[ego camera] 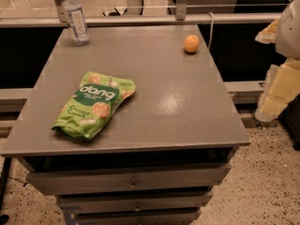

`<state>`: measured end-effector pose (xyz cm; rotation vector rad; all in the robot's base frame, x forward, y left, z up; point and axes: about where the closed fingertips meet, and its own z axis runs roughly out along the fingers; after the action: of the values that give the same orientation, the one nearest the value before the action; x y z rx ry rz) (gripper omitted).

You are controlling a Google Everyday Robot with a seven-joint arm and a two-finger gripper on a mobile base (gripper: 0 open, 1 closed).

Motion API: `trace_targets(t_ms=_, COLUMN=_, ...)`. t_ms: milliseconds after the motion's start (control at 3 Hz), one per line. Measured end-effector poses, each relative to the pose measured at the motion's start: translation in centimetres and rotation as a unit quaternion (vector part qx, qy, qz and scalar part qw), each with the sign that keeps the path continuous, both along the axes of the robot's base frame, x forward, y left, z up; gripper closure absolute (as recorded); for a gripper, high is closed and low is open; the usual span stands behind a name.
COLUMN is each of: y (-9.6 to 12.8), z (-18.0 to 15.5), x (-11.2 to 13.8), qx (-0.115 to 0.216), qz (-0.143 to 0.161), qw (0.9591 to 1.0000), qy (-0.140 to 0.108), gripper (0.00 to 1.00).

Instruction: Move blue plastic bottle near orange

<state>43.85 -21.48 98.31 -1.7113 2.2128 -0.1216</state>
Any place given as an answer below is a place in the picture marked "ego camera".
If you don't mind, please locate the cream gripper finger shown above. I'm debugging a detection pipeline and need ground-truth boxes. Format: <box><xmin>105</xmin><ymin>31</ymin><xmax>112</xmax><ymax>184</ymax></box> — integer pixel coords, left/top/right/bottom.
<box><xmin>255</xmin><ymin>59</ymin><xmax>300</xmax><ymax>122</ymax></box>
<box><xmin>255</xmin><ymin>19</ymin><xmax>279</xmax><ymax>44</ymax></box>

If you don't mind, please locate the clear plastic water bottle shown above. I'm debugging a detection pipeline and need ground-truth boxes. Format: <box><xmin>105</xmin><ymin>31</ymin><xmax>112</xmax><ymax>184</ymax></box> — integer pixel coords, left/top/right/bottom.
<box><xmin>62</xmin><ymin>0</ymin><xmax>90</xmax><ymax>46</ymax></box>

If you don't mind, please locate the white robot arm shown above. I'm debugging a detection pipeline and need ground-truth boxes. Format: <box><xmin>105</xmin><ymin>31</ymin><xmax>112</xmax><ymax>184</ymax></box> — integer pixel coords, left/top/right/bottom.
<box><xmin>255</xmin><ymin>0</ymin><xmax>300</xmax><ymax>122</ymax></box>

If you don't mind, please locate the orange fruit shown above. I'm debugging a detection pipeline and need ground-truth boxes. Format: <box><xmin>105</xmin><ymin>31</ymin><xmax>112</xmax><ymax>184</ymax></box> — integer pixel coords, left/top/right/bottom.
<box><xmin>184</xmin><ymin>35</ymin><xmax>200</xmax><ymax>53</ymax></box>

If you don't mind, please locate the grey middle drawer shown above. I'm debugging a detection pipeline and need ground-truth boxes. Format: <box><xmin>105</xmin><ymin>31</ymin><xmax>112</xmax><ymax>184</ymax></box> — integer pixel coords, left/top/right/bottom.
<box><xmin>58</xmin><ymin>190</ymin><xmax>212</xmax><ymax>214</ymax></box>

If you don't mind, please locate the grey drawer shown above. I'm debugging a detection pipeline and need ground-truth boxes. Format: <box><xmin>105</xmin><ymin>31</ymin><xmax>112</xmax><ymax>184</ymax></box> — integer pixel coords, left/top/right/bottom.
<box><xmin>76</xmin><ymin>208</ymin><xmax>201</xmax><ymax>225</ymax></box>
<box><xmin>26</xmin><ymin>163</ymin><xmax>231</xmax><ymax>195</ymax></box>
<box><xmin>58</xmin><ymin>190</ymin><xmax>212</xmax><ymax>214</ymax></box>

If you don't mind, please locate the grey bottom drawer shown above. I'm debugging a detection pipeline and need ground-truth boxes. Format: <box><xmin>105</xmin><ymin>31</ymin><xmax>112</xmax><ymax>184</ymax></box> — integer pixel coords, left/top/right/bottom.
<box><xmin>76</xmin><ymin>208</ymin><xmax>201</xmax><ymax>225</ymax></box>

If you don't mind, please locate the green dang snack bag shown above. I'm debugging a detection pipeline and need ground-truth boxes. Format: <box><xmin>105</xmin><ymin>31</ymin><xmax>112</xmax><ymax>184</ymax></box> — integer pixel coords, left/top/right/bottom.
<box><xmin>52</xmin><ymin>71</ymin><xmax>136</xmax><ymax>141</ymax></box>

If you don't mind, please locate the grey top drawer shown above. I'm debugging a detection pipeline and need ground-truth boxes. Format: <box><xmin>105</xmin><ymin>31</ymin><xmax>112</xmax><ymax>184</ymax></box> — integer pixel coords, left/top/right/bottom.
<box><xmin>26</xmin><ymin>163</ymin><xmax>231</xmax><ymax>195</ymax></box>

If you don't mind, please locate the grey metal railing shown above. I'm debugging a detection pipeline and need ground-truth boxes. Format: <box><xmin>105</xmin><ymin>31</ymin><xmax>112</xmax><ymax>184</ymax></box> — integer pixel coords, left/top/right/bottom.
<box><xmin>0</xmin><ymin>13</ymin><xmax>281</xmax><ymax>28</ymax></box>

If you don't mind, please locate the white cable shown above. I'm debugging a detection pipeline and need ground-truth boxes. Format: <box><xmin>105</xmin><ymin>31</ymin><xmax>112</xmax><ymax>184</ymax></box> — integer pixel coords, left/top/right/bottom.
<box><xmin>206</xmin><ymin>11</ymin><xmax>215</xmax><ymax>50</ymax></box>

